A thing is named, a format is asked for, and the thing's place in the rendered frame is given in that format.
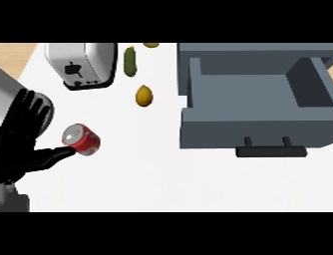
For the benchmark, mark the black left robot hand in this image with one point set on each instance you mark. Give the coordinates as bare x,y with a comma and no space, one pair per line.
13,149

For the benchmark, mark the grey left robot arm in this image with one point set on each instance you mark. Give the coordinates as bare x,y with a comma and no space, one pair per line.
8,199

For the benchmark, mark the red soda can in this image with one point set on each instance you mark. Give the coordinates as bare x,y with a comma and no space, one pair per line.
82,139

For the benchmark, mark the grey open drawer box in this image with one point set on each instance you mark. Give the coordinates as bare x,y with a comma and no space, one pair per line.
243,89

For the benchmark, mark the grey drawer front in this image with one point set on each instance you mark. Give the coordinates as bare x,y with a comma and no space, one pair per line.
273,127

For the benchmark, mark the white toaster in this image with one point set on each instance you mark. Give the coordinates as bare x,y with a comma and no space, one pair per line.
84,64

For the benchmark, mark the yellow lemon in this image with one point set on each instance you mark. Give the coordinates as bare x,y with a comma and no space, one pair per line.
144,96

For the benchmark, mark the green cucumber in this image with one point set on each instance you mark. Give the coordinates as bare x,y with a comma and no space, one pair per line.
131,62

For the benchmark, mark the yellow-green fruit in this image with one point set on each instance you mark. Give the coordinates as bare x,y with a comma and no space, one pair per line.
152,45

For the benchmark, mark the grey cabinet body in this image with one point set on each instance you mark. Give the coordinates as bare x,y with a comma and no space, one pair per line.
254,51

